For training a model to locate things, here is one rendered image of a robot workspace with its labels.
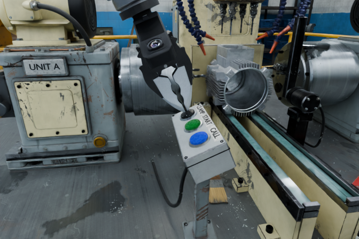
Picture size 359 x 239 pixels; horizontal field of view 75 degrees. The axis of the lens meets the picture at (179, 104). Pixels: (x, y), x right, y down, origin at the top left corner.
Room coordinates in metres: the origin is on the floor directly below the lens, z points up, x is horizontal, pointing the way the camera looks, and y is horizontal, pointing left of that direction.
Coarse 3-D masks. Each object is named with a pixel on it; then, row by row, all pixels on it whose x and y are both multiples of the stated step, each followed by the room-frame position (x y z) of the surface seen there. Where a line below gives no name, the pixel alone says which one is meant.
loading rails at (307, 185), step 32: (224, 128) 0.73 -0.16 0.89; (256, 128) 0.71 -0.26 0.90; (256, 160) 0.49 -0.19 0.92; (288, 160) 0.53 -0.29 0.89; (320, 160) 0.47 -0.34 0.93; (256, 192) 0.47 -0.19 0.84; (288, 192) 0.37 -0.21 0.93; (320, 192) 0.41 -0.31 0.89; (352, 192) 0.37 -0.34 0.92; (288, 224) 0.34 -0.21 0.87; (320, 224) 0.39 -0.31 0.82; (352, 224) 0.34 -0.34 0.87
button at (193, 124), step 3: (192, 120) 0.39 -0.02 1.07; (195, 120) 0.38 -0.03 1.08; (198, 120) 0.38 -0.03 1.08; (186, 123) 0.38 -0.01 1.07; (189, 123) 0.38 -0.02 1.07; (192, 123) 0.37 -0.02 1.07; (195, 123) 0.37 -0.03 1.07; (198, 123) 0.37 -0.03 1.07; (186, 126) 0.37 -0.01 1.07; (189, 126) 0.37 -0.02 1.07; (192, 126) 0.36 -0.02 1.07; (195, 126) 0.36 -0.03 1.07; (186, 129) 0.37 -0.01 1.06; (189, 129) 0.36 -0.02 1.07; (192, 129) 0.36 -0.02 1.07
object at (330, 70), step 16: (288, 48) 0.91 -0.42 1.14; (304, 48) 0.82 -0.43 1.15; (320, 48) 0.83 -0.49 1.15; (336, 48) 0.83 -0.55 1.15; (304, 64) 0.80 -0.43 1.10; (320, 64) 0.78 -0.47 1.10; (336, 64) 0.79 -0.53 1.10; (352, 64) 0.79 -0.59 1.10; (272, 80) 0.99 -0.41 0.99; (304, 80) 0.79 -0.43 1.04; (320, 80) 0.76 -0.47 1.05; (336, 80) 0.77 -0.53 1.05; (352, 80) 0.78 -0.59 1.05; (320, 96) 0.78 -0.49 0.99; (336, 96) 0.79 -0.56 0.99
